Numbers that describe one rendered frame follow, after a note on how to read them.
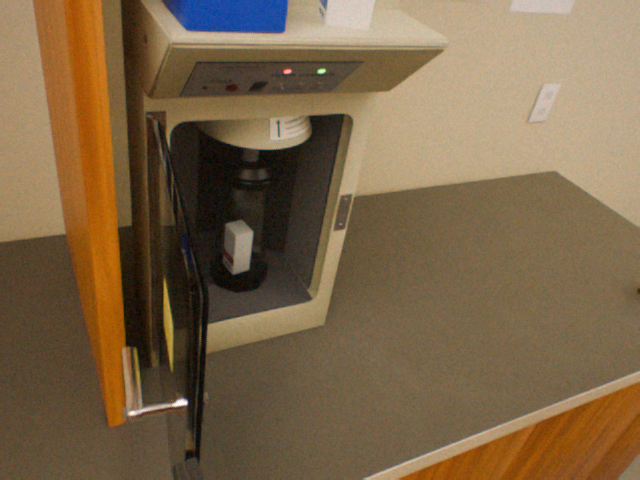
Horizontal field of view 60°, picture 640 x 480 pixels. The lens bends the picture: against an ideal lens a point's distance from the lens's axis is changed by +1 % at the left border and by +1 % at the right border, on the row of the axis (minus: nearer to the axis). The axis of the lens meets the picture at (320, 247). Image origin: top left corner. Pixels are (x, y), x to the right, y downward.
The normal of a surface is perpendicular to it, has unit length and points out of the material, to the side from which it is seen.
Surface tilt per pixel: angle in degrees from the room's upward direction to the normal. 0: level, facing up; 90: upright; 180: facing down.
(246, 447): 0
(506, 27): 90
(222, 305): 0
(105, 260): 90
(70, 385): 0
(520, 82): 90
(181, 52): 135
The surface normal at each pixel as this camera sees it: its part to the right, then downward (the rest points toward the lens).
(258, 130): 0.17, 0.24
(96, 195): 0.44, 0.59
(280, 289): 0.16, -0.79
